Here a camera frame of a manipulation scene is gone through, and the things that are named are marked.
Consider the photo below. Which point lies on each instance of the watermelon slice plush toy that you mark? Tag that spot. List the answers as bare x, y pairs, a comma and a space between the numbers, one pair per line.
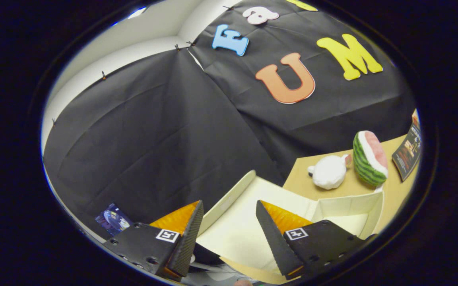
366, 167

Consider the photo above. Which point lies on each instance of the blue printed card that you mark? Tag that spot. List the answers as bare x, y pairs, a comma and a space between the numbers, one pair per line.
113, 220

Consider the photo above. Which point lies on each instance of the black backdrop cloth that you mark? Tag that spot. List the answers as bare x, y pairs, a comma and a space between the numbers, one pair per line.
153, 139

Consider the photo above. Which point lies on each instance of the white plush toy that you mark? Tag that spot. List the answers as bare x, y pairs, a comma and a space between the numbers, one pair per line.
328, 172

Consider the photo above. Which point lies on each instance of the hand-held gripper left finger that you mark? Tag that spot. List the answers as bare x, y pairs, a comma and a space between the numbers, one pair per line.
191, 238

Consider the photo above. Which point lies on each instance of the cream fabric storage box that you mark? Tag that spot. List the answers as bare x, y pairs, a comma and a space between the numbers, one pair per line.
237, 234

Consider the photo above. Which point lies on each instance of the dark cover book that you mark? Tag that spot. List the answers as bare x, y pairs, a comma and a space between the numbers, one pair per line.
408, 153

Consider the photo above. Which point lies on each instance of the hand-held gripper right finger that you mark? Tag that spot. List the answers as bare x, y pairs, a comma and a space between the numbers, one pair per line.
274, 242

